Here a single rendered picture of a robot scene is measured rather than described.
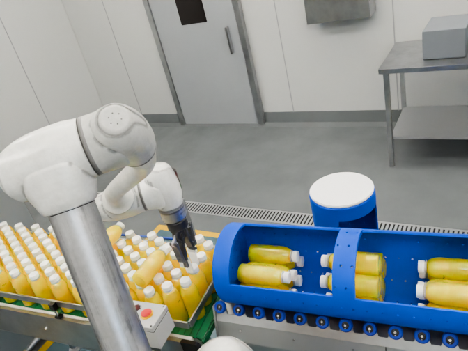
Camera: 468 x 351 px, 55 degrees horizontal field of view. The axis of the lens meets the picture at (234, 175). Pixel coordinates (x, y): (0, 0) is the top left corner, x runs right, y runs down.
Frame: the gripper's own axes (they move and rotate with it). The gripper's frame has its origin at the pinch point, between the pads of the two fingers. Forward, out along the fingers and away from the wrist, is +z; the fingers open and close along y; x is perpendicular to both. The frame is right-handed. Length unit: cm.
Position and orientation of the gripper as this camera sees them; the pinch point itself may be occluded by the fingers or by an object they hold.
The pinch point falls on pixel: (191, 261)
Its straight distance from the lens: 170.5
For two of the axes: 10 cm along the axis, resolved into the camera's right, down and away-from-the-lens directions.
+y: 3.7, -5.3, 7.7
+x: -9.0, 0.0, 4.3
